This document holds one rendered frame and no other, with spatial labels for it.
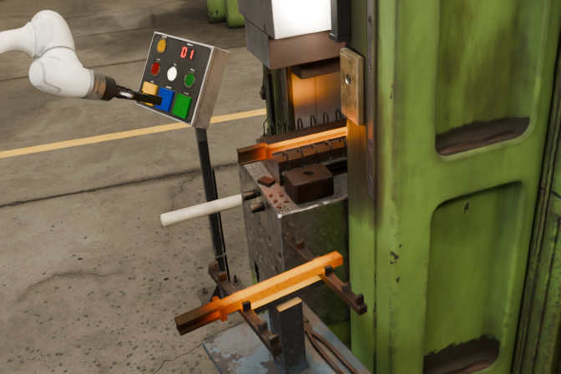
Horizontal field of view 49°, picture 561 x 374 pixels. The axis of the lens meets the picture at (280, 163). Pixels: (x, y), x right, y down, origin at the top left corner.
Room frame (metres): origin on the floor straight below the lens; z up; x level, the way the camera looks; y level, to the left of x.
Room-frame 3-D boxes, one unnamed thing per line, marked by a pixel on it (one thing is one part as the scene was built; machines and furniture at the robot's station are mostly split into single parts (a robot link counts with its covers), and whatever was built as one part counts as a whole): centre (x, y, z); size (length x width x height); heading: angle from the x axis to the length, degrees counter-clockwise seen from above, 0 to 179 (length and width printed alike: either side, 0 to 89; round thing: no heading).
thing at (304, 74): (1.70, -0.21, 1.24); 0.30 x 0.07 x 0.06; 109
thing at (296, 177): (1.49, -0.08, 0.95); 0.12 x 0.08 x 0.06; 109
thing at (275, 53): (1.71, -0.16, 1.32); 0.42 x 0.20 x 0.10; 109
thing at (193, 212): (1.94, 0.24, 0.62); 0.44 x 0.05 x 0.05; 109
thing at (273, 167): (1.71, -0.16, 0.96); 0.42 x 0.20 x 0.09; 109
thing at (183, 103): (1.98, 0.32, 1.01); 0.07 x 0.05 x 0.07; 44
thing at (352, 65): (1.38, -0.19, 1.27); 0.09 x 0.02 x 0.17; 19
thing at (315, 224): (1.66, -0.19, 0.69); 0.56 x 0.38 x 0.45; 109
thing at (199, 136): (2.14, 0.29, 0.54); 0.04 x 0.04 x 1.08; 19
